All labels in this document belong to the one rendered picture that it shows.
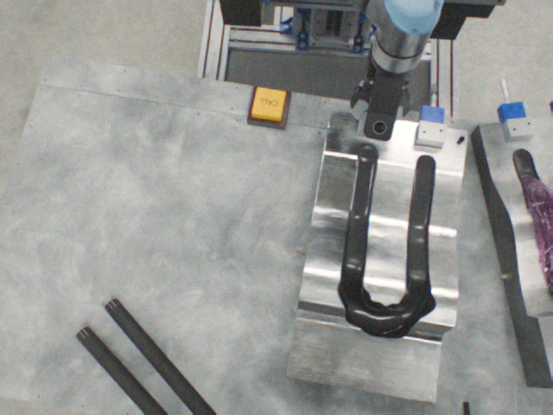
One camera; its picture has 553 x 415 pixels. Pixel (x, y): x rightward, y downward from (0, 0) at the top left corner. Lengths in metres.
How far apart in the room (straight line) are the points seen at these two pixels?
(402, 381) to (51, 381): 0.64
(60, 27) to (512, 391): 1.99
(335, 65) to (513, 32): 0.77
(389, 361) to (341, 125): 0.44
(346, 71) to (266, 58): 0.27
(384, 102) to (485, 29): 1.48
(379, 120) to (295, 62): 1.04
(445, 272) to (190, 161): 0.54
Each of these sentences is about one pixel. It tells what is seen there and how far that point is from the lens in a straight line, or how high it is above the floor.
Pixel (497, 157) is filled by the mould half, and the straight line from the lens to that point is 1.17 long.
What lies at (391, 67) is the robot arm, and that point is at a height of 1.13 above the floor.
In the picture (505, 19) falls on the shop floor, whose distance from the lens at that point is 2.42.
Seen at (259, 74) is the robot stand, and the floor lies 0.21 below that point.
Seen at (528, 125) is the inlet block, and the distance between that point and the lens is 1.18.
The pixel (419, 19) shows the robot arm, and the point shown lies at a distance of 0.78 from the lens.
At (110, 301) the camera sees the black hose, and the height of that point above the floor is 0.83.
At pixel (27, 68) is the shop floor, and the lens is 2.37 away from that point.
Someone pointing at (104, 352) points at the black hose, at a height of 0.84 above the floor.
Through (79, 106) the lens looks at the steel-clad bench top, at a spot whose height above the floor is 0.80.
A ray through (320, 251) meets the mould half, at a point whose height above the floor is 0.92.
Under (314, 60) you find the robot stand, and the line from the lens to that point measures 1.94.
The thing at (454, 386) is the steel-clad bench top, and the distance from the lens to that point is 1.12.
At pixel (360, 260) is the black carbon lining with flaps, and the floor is 0.92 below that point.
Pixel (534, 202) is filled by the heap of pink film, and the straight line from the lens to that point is 1.11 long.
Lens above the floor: 1.88
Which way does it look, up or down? 75 degrees down
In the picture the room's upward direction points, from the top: 3 degrees counter-clockwise
